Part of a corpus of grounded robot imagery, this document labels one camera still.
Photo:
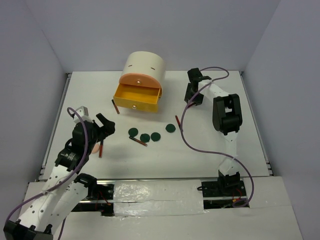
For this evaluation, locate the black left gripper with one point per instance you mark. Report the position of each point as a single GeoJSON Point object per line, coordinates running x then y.
{"type": "Point", "coordinates": [107, 129]}

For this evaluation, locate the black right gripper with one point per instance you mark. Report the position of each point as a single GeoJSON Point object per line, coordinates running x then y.
{"type": "Point", "coordinates": [188, 95]}

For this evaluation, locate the yellow drawer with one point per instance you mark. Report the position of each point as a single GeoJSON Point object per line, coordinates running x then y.
{"type": "Point", "coordinates": [138, 98]}

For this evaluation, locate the orange top drawer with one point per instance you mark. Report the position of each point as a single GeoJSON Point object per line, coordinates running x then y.
{"type": "Point", "coordinates": [139, 79]}

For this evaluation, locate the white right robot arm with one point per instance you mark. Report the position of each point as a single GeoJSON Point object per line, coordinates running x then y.
{"type": "Point", "coordinates": [226, 119]}

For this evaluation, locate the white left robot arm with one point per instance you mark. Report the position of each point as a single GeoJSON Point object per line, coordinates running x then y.
{"type": "Point", "coordinates": [66, 186]}

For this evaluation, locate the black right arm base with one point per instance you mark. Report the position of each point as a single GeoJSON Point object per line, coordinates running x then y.
{"type": "Point", "coordinates": [227, 191]}

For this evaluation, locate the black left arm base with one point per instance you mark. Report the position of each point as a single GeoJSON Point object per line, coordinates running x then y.
{"type": "Point", "coordinates": [99, 196]}

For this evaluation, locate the peach round makeup puff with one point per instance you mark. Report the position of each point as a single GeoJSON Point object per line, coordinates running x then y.
{"type": "Point", "coordinates": [95, 149]}

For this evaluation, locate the green round pad leftmost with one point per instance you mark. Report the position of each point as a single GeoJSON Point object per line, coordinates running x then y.
{"type": "Point", "coordinates": [133, 132]}

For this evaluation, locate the red lip gloss by pads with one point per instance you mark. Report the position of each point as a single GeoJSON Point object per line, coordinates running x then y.
{"type": "Point", "coordinates": [138, 141]}

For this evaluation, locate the green round pad rightmost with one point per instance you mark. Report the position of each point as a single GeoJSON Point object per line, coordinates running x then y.
{"type": "Point", "coordinates": [170, 128]}

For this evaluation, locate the green round pad folded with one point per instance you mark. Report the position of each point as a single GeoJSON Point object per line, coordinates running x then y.
{"type": "Point", "coordinates": [145, 138]}

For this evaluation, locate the cream round drawer cabinet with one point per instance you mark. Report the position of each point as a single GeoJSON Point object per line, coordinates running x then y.
{"type": "Point", "coordinates": [147, 63]}

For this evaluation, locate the clear plastic sheet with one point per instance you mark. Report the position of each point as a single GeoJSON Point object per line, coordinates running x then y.
{"type": "Point", "coordinates": [157, 198]}

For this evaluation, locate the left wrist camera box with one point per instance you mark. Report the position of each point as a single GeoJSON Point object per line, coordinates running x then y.
{"type": "Point", "coordinates": [83, 113]}

